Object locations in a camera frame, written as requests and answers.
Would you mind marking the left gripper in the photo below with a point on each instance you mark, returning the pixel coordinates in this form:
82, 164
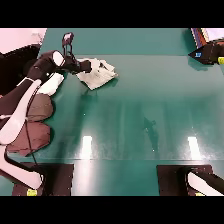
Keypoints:
78, 65

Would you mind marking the white shirt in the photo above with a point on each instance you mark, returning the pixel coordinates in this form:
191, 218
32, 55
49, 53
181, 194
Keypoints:
100, 75

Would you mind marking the white garment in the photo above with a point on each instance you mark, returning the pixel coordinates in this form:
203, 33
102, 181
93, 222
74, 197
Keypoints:
51, 84

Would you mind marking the dark brown garment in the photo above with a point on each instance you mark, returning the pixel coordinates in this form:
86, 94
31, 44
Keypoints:
33, 138

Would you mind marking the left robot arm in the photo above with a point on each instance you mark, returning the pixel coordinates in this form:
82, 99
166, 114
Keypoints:
20, 110

